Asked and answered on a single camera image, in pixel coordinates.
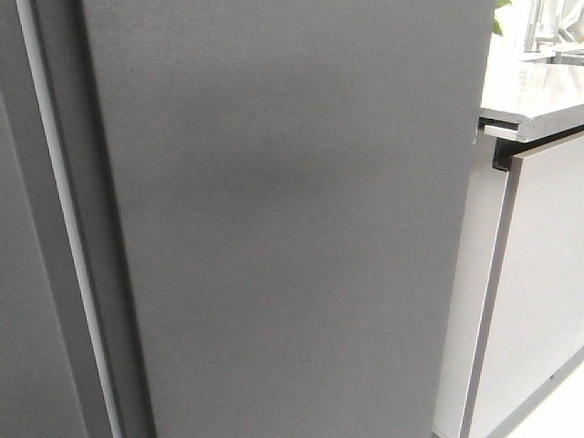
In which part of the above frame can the dark grey fridge door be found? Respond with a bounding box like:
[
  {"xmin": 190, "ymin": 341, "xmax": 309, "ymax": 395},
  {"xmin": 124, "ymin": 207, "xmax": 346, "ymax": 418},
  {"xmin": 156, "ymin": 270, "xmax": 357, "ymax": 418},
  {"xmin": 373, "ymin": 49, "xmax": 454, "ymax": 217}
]
[{"xmin": 83, "ymin": 1, "xmax": 494, "ymax": 437}]

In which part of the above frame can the chrome sink faucet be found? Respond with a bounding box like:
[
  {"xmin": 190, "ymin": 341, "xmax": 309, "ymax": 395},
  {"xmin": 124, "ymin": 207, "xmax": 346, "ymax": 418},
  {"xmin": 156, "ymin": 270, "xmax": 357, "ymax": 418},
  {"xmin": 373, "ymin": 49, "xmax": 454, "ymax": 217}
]
[{"xmin": 524, "ymin": 0, "xmax": 558, "ymax": 53}]

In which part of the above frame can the green potted plant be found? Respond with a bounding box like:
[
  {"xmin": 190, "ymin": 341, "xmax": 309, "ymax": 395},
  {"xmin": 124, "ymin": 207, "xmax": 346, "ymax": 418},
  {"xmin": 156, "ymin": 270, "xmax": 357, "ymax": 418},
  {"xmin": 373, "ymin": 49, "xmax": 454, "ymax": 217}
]
[{"xmin": 492, "ymin": 0, "xmax": 513, "ymax": 37}]

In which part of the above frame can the dark grey fridge body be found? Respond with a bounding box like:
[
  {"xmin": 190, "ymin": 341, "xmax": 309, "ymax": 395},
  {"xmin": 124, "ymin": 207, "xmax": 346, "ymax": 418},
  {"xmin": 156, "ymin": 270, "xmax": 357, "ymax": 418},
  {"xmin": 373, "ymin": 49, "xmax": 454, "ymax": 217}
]
[{"xmin": 1, "ymin": 1, "xmax": 155, "ymax": 437}]

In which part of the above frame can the grey kitchen counter cabinet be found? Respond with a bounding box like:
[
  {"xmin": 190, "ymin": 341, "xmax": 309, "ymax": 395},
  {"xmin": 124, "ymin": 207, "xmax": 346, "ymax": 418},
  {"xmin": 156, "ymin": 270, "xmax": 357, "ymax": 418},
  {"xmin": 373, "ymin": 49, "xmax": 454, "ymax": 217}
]
[{"xmin": 433, "ymin": 37, "xmax": 583, "ymax": 437}]

